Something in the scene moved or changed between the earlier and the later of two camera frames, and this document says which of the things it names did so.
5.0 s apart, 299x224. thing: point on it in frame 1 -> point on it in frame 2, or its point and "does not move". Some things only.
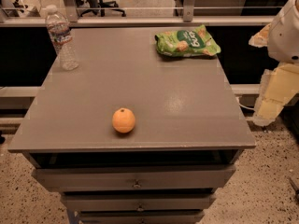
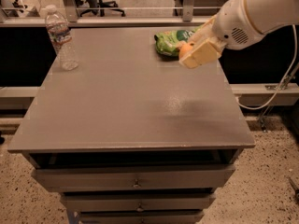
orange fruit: (123, 120) -> (184, 49)
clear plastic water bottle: (60, 33) does not move
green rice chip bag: (186, 43) does not move
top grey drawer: (89, 178) does not move
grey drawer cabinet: (131, 136) does not move
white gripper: (286, 37) -> (232, 23)
